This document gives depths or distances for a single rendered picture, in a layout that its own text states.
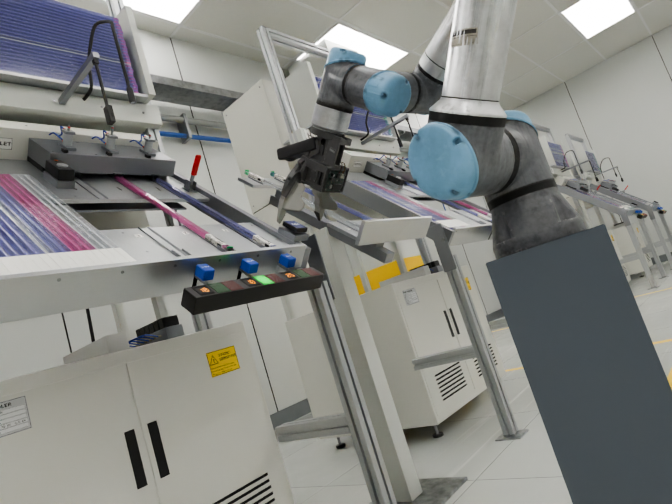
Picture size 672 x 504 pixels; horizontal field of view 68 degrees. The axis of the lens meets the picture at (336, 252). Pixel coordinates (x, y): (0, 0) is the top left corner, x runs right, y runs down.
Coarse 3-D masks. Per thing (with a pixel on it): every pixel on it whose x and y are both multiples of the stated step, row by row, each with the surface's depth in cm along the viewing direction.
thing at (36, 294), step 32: (192, 256) 94; (224, 256) 99; (256, 256) 106; (0, 288) 70; (32, 288) 73; (64, 288) 77; (96, 288) 81; (128, 288) 85; (160, 288) 90; (0, 320) 71
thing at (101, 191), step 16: (0, 160) 122; (16, 160) 125; (32, 176) 118; (96, 176) 131; (128, 176) 138; (144, 176) 142; (64, 192) 113; (80, 192) 116; (96, 192) 119; (112, 192) 122; (128, 192) 125; (160, 192) 132; (192, 192) 140; (80, 208) 118; (96, 208) 121; (112, 208) 124; (128, 208) 127; (144, 208) 130; (176, 208) 137
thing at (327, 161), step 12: (312, 132) 98; (324, 132) 97; (324, 144) 99; (336, 144) 97; (348, 144) 98; (312, 156) 101; (324, 156) 99; (336, 156) 97; (312, 168) 99; (324, 168) 97; (336, 168) 99; (348, 168) 102; (312, 180) 101; (324, 180) 98; (336, 180) 101; (336, 192) 103
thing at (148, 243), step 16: (224, 224) 122; (240, 224) 125; (112, 240) 96; (128, 240) 98; (144, 240) 100; (160, 240) 102; (176, 240) 105; (192, 240) 107; (224, 240) 112; (240, 240) 115; (272, 240) 121; (144, 256) 93; (160, 256) 95; (176, 256) 97
